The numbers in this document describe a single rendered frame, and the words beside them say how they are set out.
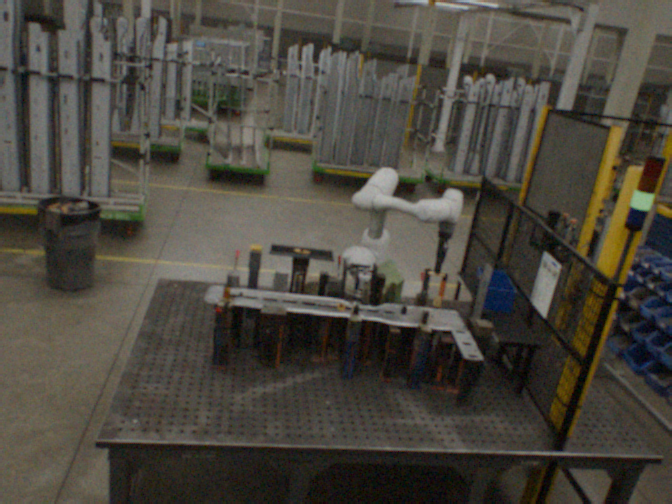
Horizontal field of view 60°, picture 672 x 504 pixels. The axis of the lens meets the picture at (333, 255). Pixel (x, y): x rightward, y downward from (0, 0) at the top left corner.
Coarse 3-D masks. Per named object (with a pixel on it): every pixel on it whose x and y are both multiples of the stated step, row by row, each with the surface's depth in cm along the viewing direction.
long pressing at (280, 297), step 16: (208, 288) 307; (240, 288) 310; (240, 304) 294; (256, 304) 296; (272, 304) 299; (288, 304) 301; (336, 304) 309; (352, 304) 311; (384, 304) 317; (384, 320) 300; (400, 320) 302; (416, 320) 305; (432, 320) 307; (448, 320) 310
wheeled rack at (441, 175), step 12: (444, 96) 1012; (456, 96) 957; (516, 108) 1009; (444, 132) 1071; (444, 156) 994; (432, 168) 1060; (444, 180) 1007; (456, 180) 1016; (468, 180) 1025; (480, 180) 1029; (492, 180) 1058; (444, 192) 1025
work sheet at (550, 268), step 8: (544, 256) 300; (552, 256) 291; (544, 264) 299; (552, 264) 290; (560, 264) 282; (544, 272) 298; (552, 272) 289; (536, 280) 306; (544, 280) 297; (552, 280) 288; (544, 288) 296; (552, 288) 288; (536, 296) 304; (544, 296) 295; (552, 296) 286; (536, 304) 303; (544, 304) 294; (544, 312) 293
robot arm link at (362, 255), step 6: (354, 246) 375; (360, 246) 379; (348, 252) 373; (354, 252) 370; (360, 252) 371; (366, 252) 374; (342, 258) 375; (348, 258) 370; (354, 258) 369; (360, 258) 370; (366, 258) 373; (372, 258) 376; (348, 264) 371; (366, 264) 372; (372, 264) 376; (348, 270) 374; (354, 276) 374
